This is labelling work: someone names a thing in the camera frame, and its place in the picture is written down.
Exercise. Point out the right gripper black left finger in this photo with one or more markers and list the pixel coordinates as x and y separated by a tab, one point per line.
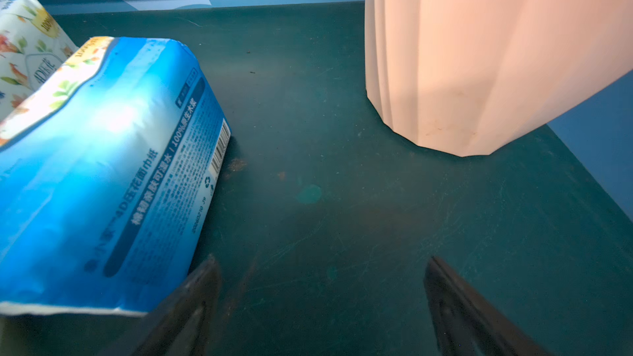
181	323

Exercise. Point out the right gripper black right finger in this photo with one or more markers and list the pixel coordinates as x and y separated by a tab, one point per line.
465	322

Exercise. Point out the blue floral tissue pack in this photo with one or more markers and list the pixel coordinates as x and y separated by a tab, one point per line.
107	174

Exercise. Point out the pink ribbed plant pot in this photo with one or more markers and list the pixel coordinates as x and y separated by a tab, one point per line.
466	77

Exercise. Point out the white floral tissue pack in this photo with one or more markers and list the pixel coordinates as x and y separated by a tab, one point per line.
33	47

